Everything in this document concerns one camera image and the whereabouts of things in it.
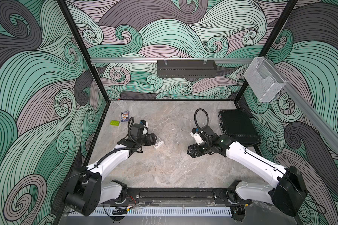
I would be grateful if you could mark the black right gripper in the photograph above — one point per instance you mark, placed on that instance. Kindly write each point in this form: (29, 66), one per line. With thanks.
(197, 153)

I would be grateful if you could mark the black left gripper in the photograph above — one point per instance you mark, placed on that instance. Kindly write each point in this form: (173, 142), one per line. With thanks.
(150, 140)

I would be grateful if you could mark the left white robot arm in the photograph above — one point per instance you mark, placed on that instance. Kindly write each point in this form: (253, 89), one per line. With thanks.
(83, 189)

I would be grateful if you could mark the blue playing card box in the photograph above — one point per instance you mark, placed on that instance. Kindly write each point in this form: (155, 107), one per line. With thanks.
(125, 116)

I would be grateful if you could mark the black case on table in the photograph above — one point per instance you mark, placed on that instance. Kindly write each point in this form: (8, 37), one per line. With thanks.
(237, 125)

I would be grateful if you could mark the green toy building brick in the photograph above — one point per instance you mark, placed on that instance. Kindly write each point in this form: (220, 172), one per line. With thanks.
(114, 123)

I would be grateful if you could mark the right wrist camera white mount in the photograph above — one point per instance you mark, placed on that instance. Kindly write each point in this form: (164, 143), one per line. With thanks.
(197, 136)

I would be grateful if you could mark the black wall tray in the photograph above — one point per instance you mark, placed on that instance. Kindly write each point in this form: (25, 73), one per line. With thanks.
(186, 69)

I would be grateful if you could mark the white slotted cable duct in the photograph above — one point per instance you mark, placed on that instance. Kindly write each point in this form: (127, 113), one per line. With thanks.
(179, 211)

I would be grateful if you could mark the clear acrylic wall holder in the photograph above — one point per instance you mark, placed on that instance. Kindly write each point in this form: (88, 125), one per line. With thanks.
(264, 79)

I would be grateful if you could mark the black corner frame post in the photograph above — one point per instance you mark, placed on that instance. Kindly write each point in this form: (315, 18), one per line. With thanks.
(74, 30)

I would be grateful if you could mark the aluminium wall rail right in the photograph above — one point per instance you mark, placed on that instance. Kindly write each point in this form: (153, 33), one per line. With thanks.
(316, 93)

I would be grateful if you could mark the right black corner post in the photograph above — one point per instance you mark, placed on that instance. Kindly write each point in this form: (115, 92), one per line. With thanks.
(272, 37)

